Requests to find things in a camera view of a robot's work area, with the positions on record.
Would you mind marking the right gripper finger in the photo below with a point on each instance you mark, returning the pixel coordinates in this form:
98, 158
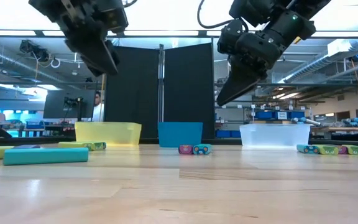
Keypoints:
238, 84
224, 87

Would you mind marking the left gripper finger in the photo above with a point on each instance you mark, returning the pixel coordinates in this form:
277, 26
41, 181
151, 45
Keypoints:
99, 59
114, 53

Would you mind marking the teal rectangular block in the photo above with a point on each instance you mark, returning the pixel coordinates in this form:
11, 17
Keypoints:
202, 149
306, 149
45, 156

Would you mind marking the purple rectangular block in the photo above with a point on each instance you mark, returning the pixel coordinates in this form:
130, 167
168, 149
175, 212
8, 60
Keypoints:
342, 150
186, 149
26, 146

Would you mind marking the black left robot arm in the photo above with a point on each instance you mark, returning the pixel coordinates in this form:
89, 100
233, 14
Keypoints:
40, 5

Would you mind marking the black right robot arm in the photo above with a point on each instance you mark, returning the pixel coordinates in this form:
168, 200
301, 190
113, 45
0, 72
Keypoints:
291, 21

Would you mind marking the blue bin storage shelf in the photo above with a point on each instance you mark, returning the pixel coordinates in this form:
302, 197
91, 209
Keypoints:
264, 115

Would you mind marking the black folding room divider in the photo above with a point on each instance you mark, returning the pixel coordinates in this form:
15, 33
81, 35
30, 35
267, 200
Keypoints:
132, 93

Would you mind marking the person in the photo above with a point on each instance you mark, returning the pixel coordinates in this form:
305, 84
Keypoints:
98, 113

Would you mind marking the clear plastic bin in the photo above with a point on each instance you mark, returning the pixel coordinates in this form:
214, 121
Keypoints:
275, 135

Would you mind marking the dark computer monitor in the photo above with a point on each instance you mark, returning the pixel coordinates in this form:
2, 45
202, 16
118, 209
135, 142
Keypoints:
54, 104

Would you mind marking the blue plastic bin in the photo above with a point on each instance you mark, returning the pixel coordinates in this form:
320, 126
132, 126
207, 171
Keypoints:
180, 133

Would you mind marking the black ceiling-mounted device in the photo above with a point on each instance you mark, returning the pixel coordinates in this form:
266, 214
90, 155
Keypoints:
33, 48

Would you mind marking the yellow translucent plastic bin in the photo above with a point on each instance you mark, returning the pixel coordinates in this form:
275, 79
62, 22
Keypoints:
107, 133

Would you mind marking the wooden workbench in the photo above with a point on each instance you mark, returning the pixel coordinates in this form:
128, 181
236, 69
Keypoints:
346, 128

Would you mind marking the black camera stand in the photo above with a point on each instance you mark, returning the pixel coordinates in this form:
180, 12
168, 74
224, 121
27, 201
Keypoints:
79, 109

